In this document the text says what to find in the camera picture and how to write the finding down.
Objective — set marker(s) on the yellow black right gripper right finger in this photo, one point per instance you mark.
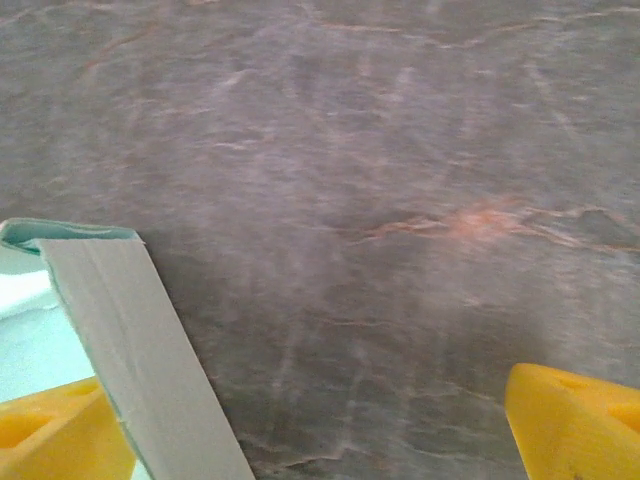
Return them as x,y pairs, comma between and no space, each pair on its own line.
575,430

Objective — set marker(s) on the light blue paper box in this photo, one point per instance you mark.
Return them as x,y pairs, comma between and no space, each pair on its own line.
125,325

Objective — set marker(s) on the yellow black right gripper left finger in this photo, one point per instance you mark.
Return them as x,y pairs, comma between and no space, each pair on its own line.
60,435

